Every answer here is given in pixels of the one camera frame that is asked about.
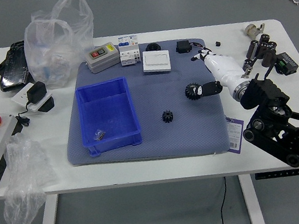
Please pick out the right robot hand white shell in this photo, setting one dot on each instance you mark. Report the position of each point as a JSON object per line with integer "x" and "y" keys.
{"x": 225, "y": 71}

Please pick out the big black gear nut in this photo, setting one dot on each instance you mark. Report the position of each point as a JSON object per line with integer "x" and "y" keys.
{"x": 189, "y": 91}

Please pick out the small black gear nut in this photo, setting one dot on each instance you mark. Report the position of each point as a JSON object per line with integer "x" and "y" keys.
{"x": 168, "y": 116}

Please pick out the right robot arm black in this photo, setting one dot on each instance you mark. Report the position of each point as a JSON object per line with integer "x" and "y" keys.
{"x": 283, "y": 129}

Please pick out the blue plastic box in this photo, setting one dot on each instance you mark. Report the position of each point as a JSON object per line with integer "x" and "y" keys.
{"x": 109, "y": 116}

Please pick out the tiny black cube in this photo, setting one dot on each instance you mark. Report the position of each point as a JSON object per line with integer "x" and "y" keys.
{"x": 217, "y": 44}

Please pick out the white lamp socket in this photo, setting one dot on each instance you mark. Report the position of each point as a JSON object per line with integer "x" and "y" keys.
{"x": 252, "y": 30}

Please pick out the black module with green terminal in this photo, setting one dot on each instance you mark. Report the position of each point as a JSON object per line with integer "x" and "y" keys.
{"x": 285, "y": 63}

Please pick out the purple label tag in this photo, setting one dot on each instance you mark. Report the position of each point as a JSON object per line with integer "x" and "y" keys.
{"x": 236, "y": 134}

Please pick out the blue-grey padded mat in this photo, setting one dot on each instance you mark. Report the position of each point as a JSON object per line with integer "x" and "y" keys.
{"x": 187, "y": 128}

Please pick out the crumpled clear plastic bag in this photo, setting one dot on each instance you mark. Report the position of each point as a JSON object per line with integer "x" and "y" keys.
{"x": 25, "y": 177}

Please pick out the white paper scrap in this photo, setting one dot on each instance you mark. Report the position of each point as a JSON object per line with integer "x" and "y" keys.
{"x": 293, "y": 1}

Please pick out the white circuit breaker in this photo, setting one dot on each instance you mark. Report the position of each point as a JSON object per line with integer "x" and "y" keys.
{"x": 128, "y": 51}

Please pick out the black table control panel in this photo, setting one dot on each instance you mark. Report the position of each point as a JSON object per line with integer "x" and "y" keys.
{"x": 279, "y": 174}

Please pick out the small clear bag of screws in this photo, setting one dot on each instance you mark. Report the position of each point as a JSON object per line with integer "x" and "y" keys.
{"x": 99, "y": 134}

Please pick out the white socket plate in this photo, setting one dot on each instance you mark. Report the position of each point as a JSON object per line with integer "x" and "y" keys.
{"x": 19, "y": 98}

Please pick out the large clear plastic bag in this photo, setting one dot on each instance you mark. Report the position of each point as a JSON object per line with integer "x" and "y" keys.
{"x": 52, "y": 53}

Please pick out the black power adapter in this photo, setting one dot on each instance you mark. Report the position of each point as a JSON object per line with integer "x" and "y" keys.
{"x": 36, "y": 92}

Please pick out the black plastic tray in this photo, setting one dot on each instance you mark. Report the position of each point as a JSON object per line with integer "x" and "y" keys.
{"x": 13, "y": 69}

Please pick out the white wall switch panel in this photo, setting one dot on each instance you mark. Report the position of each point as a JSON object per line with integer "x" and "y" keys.
{"x": 156, "y": 61}

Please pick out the grey two-button switch box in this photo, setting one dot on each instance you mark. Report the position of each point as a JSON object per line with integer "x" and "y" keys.
{"x": 102, "y": 58}

